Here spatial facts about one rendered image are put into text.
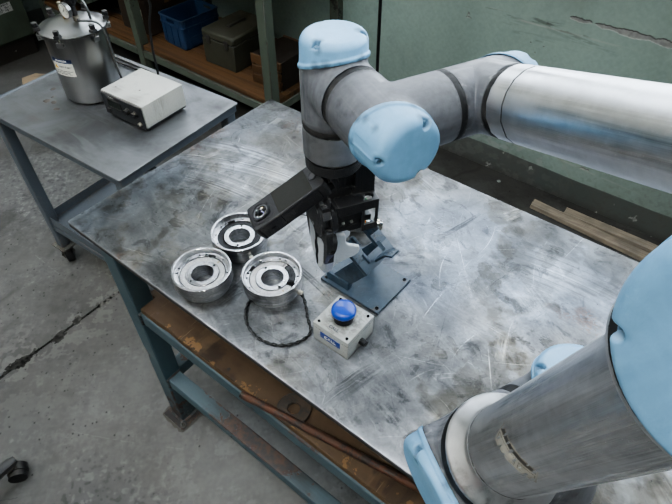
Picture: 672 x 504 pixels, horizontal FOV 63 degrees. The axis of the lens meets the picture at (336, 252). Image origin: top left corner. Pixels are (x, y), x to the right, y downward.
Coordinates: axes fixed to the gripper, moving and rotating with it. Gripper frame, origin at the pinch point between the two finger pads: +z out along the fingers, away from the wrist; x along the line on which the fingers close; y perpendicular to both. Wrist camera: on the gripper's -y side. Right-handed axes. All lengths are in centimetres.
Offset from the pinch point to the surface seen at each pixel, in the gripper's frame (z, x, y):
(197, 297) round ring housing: 12.2, 11.0, -18.6
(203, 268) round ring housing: 12.8, 17.8, -16.3
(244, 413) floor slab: 95, 32, -15
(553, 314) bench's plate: 14.6, -12.1, 37.8
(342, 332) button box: 10.1, -5.8, 1.4
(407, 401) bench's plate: 14.6, -18.1, 7.2
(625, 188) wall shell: 78, 64, 150
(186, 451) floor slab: 95, 27, -34
